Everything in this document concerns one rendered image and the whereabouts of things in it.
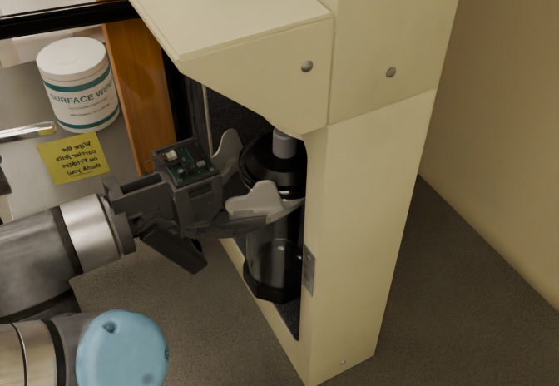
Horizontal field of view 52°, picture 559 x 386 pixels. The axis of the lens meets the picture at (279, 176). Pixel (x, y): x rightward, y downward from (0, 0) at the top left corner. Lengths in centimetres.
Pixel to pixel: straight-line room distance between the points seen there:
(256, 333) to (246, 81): 55
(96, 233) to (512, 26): 62
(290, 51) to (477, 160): 67
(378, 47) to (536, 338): 62
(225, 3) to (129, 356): 27
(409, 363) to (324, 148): 47
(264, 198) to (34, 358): 28
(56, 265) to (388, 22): 38
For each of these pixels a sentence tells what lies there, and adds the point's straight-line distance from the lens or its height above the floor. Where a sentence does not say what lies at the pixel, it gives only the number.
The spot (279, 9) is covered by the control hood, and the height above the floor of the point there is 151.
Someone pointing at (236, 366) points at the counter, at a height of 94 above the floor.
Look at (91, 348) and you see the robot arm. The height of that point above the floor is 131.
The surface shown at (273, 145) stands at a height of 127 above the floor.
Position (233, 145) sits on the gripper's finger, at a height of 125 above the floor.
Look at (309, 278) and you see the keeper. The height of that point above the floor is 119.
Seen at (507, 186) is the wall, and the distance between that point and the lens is 100.
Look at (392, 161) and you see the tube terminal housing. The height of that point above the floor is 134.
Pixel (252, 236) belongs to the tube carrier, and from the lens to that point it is 73.
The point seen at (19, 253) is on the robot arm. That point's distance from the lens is 60.
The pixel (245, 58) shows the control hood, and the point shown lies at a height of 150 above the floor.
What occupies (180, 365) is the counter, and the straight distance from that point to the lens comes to 87.
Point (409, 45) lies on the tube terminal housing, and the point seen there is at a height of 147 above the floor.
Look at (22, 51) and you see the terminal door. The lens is 72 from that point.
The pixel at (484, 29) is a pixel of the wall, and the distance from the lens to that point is 94.
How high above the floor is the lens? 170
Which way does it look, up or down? 45 degrees down
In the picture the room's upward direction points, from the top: straight up
